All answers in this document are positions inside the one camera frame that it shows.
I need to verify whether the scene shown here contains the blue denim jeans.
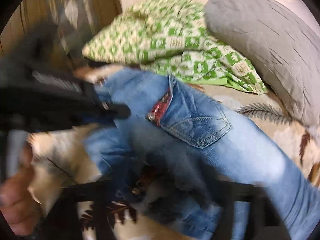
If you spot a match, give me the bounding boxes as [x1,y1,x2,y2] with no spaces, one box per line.
[84,66,319,239]

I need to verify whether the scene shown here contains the person's left hand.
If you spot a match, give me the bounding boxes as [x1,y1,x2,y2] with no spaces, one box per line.
[1,144,42,236]

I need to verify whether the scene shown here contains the cream leaf print blanket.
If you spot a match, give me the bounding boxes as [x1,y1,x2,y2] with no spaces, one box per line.
[24,64,320,240]

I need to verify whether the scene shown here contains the wooden bedside furniture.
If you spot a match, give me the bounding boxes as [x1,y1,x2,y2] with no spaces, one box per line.
[1,0,122,73]

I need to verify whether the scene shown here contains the green white patterned pillow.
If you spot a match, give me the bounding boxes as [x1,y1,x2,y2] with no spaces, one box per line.
[82,0,268,95]

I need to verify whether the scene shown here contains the grey quilted pillow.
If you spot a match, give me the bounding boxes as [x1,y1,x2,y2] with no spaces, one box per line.
[204,0,319,126]

